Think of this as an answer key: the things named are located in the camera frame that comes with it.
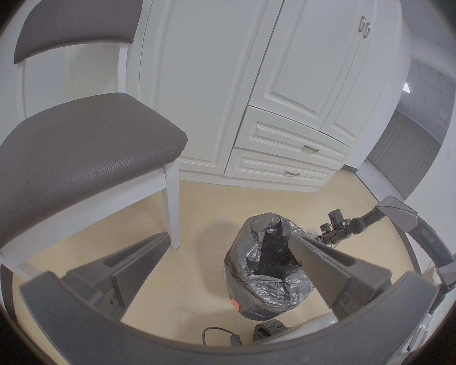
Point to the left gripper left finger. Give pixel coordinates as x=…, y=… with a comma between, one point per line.
x=133, y=264

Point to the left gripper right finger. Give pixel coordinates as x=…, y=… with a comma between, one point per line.
x=326, y=276

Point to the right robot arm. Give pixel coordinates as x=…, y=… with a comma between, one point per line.
x=359, y=222

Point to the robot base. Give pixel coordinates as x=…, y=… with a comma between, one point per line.
x=315, y=323

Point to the black plastic bag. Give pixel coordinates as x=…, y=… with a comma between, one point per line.
x=258, y=283

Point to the white chair with grey seat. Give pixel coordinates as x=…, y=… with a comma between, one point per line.
x=79, y=139

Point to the ceiling light panel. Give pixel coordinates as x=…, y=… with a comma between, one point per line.
x=406, y=88

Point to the white wardrobe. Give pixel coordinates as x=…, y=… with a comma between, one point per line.
x=212, y=70

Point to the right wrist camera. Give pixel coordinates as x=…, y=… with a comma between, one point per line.
x=335, y=217

